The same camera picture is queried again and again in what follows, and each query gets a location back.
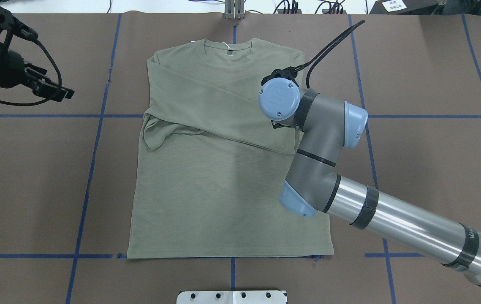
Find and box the black box white label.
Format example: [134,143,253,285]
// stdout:
[368,0,447,15]

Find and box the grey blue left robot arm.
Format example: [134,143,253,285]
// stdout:
[0,34,74,107]

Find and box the olive green long-sleeve shirt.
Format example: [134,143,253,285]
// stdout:
[127,38,334,259]

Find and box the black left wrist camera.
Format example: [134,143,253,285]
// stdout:
[0,6,39,54]

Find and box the aluminium frame post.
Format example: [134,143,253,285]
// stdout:
[223,0,245,19]

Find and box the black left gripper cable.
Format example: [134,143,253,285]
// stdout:
[0,25,63,106]

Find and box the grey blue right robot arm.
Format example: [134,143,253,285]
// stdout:
[259,67,481,288]

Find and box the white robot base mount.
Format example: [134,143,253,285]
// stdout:
[176,290,288,304]

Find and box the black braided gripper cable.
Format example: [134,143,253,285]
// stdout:
[293,19,366,89]

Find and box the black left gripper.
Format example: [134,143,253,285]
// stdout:
[0,51,74,102]

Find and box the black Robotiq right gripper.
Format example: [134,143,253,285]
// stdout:
[261,68,300,129]

